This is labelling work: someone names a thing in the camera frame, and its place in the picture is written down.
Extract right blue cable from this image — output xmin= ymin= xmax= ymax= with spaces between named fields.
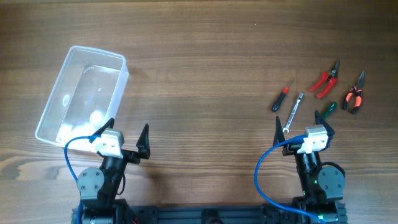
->
xmin=254 ymin=135 xmax=326 ymax=224

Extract clear plastic container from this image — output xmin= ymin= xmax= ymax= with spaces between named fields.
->
xmin=35 ymin=45 xmax=129 ymax=151

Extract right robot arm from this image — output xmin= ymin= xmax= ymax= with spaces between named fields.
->
xmin=273 ymin=111 xmax=348 ymax=223

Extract blue cable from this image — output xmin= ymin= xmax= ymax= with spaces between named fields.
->
xmin=254 ymin=135 xmax=326 ymax=224
xmin=63 ymin=135 xmax=94 ymax=224

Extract red handled snips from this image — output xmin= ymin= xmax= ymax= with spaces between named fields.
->
xmin=308 ymin=60 xmax=340 ymax=98

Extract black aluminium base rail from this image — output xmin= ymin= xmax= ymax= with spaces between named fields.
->
xmin=71 ymin=203 xmax=348 ymax=224

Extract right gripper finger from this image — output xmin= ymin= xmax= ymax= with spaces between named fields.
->
xmin=314 ymin=110 xmax=336 ymax=147
xmin=273 ymin=116 xmax=285 ymax=146

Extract green handled screwdriver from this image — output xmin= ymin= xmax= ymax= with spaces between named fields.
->
xmin=322 ymin=102 xmax=337 ymax=119

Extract silver combination wrench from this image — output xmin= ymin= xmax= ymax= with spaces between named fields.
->
xmin=282 ymin=93 xmax=303 ymax=133

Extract red black screwdriver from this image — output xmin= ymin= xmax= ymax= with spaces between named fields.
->
xmin=271 ymin=78 xmax=294 ymax=112

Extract left blue cable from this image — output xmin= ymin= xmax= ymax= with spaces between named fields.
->
xmin=63 ymin=135 xmax=94 ymax=224

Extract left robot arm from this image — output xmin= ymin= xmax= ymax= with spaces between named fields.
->
xmin=71 ymin=118 xmax=150 ymax=224

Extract orange black long-nose pliers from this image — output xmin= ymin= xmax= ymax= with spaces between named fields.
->
xmin=342 ymin=70 xmax=366 ymax=114

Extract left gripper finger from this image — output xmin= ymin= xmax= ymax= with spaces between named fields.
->
xmin=136 ymin=124 xmax=150 ymax=159
xmin=88 ymin=118 xmax=114 ymax=142

